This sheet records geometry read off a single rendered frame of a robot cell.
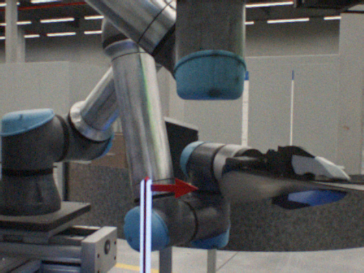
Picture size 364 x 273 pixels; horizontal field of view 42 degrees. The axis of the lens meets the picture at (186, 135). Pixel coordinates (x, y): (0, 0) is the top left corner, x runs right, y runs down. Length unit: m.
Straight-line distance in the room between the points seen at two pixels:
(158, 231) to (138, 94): 0.23
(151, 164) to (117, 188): 1.93
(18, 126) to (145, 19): 0.56
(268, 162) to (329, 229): 1.94
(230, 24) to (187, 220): 0.41
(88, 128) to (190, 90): 0.67
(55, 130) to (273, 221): 1.63
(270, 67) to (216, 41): 6.40
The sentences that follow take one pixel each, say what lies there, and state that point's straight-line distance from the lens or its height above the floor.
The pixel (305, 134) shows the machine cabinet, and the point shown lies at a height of 0.97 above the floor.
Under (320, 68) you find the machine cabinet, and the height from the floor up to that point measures 1.87.
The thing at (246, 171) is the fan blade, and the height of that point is 1.21.
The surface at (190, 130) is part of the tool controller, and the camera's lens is 1.14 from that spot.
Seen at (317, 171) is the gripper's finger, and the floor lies 1.19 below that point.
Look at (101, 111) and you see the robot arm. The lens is 1.10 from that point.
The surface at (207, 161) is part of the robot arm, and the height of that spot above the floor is 1.18.
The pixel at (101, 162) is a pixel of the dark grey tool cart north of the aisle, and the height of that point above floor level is 0.44.
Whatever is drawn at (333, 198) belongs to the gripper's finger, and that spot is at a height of 1.16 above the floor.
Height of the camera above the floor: 1.27
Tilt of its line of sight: 3 degrees down
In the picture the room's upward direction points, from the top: 1 degrees clockwise
